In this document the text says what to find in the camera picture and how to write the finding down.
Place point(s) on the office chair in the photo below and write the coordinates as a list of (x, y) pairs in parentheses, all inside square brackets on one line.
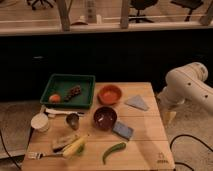
[(190, 4), (43, 3), (141, 5)]

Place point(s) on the grey towel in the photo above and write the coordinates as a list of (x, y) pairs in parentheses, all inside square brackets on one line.
[(137, 102)]

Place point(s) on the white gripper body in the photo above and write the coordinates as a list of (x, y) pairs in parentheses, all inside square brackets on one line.
[(170, 99)]

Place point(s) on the office chair left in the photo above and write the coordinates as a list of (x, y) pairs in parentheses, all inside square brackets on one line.
[(43, 3)]

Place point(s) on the office chair right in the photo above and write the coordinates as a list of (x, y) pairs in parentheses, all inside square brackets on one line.
[(190, 4)]

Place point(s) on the dark brown food piece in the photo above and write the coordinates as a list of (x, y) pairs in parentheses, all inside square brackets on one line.
[(74, 91)]

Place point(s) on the green plastic tray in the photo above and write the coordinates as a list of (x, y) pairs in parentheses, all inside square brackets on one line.
[(62, 83)]

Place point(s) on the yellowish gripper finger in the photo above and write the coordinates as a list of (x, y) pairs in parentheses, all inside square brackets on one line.
[(168, 117)]

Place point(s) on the orange bowl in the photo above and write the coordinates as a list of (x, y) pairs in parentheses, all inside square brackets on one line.
[(109, 94)]

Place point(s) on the white cup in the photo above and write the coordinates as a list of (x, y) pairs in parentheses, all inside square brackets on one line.
[(40, 122)]

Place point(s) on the green chili pepper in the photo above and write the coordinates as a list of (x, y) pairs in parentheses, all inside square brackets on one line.
[(114, 148)]

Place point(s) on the silver fork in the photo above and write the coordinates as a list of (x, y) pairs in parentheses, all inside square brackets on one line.
[(39, 155)]

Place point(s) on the grey brown cloth piece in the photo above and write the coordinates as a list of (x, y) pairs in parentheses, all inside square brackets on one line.
[(59, 143)]

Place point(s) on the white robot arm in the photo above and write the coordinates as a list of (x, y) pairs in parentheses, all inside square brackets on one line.
[(185, 83)]

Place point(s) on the yellow corn cob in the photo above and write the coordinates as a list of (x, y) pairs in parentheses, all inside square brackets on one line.
[(73, 147)]

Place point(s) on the orange tomato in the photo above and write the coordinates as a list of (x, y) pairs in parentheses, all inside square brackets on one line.
[(55, 98)]

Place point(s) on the office chair middle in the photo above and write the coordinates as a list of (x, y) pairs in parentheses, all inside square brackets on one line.
[(141, 5)]

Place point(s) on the blue sponge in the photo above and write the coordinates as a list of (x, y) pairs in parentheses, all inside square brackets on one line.
[(122, 130)]

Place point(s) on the small metal cup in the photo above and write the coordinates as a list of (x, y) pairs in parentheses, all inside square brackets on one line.
[(73, 121)]

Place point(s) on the white handled utensil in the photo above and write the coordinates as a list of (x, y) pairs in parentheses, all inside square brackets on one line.
[(54, 112)]

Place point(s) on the purple bowl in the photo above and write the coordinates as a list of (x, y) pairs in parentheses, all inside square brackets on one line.
[(105, 118)]

